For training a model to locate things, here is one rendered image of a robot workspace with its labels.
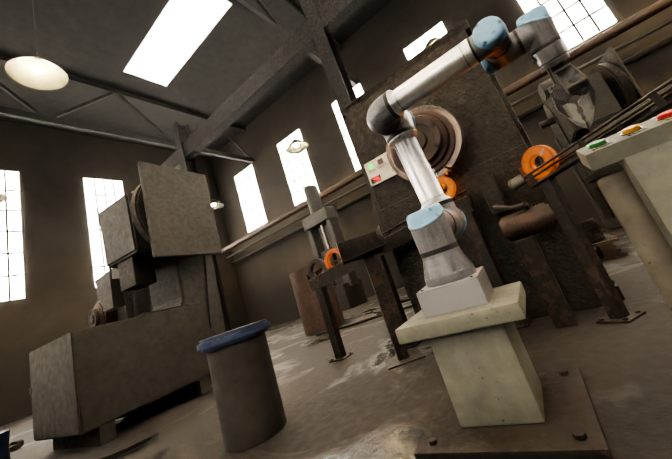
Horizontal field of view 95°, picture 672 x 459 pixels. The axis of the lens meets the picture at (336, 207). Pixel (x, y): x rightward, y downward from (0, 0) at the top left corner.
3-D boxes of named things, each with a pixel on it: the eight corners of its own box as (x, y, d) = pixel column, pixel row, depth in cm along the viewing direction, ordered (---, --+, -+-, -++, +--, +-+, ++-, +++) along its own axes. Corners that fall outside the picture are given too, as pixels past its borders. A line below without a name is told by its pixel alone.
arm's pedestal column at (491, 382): (614, 461, 57) (547, 319, 64) (416, 462, 76) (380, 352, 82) (581, 374, 91) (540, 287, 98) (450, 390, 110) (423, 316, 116)
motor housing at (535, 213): (548, 323, 146) (499, 218, 159) (605, 313, 135) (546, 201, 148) (548, 331, 135) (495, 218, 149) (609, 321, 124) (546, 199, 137)
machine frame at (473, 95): (447, 312, 256) (375, 131, 300) (604, 276, 200) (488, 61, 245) (415, 341, 196) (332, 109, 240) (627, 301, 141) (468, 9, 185)
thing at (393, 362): (375, 364, 175) (336, 243, 193) (418, 349, 176) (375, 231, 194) (378, 373, 155) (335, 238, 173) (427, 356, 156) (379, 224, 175)
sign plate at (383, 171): (373, 187, 224) (364, 165, 228) (404, 170, 210) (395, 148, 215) (371, 186, 222) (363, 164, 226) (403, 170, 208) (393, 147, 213)
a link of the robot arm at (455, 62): (349, 107, 107) (493, -1, 77) (366, 113, 115) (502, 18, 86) (360, 137, 105) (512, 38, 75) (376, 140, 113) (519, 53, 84)
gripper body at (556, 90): (583, 91, 90) (565, 54, 90) (592, 90, 83) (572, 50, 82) (554, 106, 94) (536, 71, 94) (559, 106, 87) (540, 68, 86)
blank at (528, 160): (550, 184, 139) (545, 185, 138) (520, 169, 151) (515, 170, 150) (566, 152, 131) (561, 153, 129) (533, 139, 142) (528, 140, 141)
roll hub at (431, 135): (430, 110, 182) (451, 150, 174) (390, 136, 196) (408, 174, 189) (427, 107, 178) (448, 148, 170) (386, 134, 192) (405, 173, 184)
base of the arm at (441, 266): (470, 277, 83) (455, 242, 85) (420, 291, 91) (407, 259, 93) (481, 266, 95) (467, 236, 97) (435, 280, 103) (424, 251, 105)
